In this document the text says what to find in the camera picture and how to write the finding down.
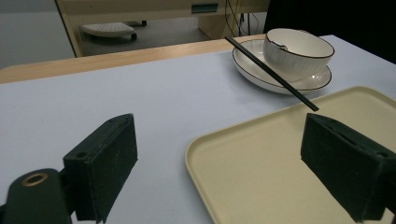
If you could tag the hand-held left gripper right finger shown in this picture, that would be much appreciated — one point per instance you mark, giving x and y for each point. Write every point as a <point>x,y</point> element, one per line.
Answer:
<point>345,168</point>

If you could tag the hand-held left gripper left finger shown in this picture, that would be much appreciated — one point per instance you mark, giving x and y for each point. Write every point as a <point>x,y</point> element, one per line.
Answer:
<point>102,165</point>

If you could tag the cream plastic tray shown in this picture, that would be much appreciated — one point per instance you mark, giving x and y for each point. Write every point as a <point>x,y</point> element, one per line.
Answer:
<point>267,161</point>

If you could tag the black chopstick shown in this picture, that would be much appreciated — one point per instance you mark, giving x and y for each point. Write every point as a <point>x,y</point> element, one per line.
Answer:
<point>267,71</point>

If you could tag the white bowl with dark rim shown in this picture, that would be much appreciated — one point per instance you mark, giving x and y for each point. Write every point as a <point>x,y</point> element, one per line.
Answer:
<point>295,53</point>

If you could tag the white wheeled chair base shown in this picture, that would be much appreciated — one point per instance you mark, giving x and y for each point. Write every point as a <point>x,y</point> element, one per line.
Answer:
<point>107,30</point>

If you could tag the white plate with dark rim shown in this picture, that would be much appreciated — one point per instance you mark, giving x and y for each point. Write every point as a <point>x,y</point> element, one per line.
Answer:
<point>249,62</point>

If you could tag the dark curtain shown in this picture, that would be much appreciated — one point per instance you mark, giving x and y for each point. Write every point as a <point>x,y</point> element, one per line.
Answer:
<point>336,21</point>

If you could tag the beige desk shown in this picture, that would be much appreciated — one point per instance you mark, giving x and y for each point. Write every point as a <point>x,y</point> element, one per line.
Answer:
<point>130,9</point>

